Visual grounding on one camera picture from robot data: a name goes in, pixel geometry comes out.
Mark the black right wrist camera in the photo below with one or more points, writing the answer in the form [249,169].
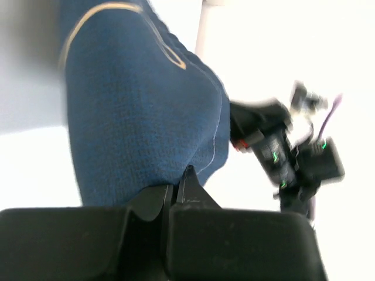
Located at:
[320,162]

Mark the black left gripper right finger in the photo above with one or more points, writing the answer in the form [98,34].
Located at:
[207,242]

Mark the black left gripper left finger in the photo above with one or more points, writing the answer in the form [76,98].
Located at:
[72,243]

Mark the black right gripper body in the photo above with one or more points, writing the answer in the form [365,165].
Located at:
[262,130]

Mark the blue cloth with gold script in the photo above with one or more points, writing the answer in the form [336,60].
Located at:
[141,108]

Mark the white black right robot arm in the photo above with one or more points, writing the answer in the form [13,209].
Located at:
[297,198]

